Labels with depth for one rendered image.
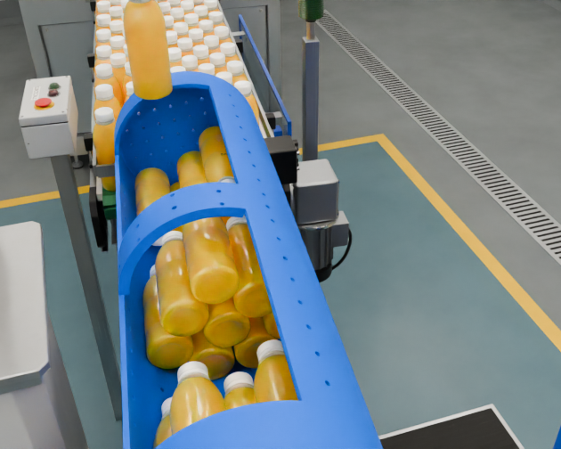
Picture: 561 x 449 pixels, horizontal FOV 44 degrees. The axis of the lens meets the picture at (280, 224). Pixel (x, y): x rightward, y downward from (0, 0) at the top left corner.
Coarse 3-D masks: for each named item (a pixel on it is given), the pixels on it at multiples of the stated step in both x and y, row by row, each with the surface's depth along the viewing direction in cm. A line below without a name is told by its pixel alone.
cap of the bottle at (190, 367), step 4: (184, 364) 88; (188, 364) 88; (192, 364) 88; (196, 364) 88; (200, 364) 88; (204, 364) 89; (180, 368) 88; (184, 368) 87; (188, 368) 87; (192, 368) 87; (196, 368) 87; (200, 368) 88; (204, 368) 88; (180, 372) 88; (184, 372) 87; (188, 372) 87; (204, 372) 87; (180, 376) 87
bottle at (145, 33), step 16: (128, 0) 111; (144, 0) 110; (128, 16) 111; (144, 16) 111; (160, 16) 113; (128, 32) 113; (144, 32) 112; (160, 32) 113; (128, 48) 115; (144, 48) 114; (160, 48) 115; (144, 64) 115; (160, 64) 116; (144, 80) 117; (160, 80) 118; (144, 96) 119; (160, 96) 119
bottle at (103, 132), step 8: (96, 120) 151; (112, 120) 151; (96, 128) 151; (104, 128) 150; (112, 128) 151; (96, 136) 151; (104, 136) 150; (112, 136) 151; (96, 144) 152; (104, 144) 151; (112, 144) 152; (96, 152) 154; (104, 152) 152; (112, 152) 153; (104, 160) 154; (112, 160) 154; (112, 176) 156; (104, 184) 158; (112, 184) 157
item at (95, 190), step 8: (264, 136) 178; (96, 176) 165; (96, 184) 162; (288, 184) 163; (96, 192) 159; (288, 192) 163; (96, 200) 158; (288, 200) 165; (96, 208) 156; (96, 216) 156; (104, 216) 179; (96, 224) 158; (104, 224) 176; (112, 224) 182; (96, 232) 159; (104, 232) 166; (112, 232) 180; (96, 240) 160; (104, 240) 164; (112, 240) 177; (104, 248) 169
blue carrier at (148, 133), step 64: (128, 128) 135; (192, 128) 138; (256, 128) 126; (128, 192) 132; (192, 192) 98; (256, 192) 101; (128, 256) 96; (256, 256) 88; (128, 320) 100; (320, 320) 83; (128, 384) 88; (320, 384) 72; (128, 448) 79; (192, 448) 65; (256, 448) 63; (320, 448) 64
